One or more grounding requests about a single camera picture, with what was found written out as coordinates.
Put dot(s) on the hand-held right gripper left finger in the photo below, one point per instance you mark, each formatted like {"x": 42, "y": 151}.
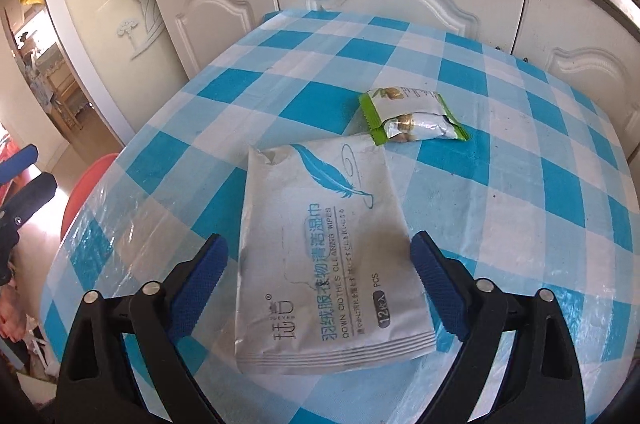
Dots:
{"x": 197, "y": 289}

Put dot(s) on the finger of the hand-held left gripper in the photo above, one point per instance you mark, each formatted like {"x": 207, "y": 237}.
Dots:
{"x": 32, "y": 196}
{"x": 17, "y": 163}

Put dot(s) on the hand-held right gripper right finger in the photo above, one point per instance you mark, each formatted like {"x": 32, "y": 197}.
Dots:
{"x": 440, "y": 289}

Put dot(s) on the person's left hand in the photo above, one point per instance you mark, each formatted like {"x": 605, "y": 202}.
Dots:
{"x": 12, "y": 311}

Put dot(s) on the red plastic stool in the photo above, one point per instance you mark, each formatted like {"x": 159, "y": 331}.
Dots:
{"x": 82, "y": 199}

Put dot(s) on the wooden chair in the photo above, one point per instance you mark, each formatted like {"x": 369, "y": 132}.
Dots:
{"x": 55, "y": 84}

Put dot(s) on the blue white checkered tablecloth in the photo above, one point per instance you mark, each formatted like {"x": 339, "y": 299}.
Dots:
{"x": 500, "y": 204}

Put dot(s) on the white floral refrigerator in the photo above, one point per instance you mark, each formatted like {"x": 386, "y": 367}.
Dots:
{"x": 100, "y": 54}

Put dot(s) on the green snack packet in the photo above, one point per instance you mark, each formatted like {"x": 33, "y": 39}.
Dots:
{"x": 415, "y": 114}

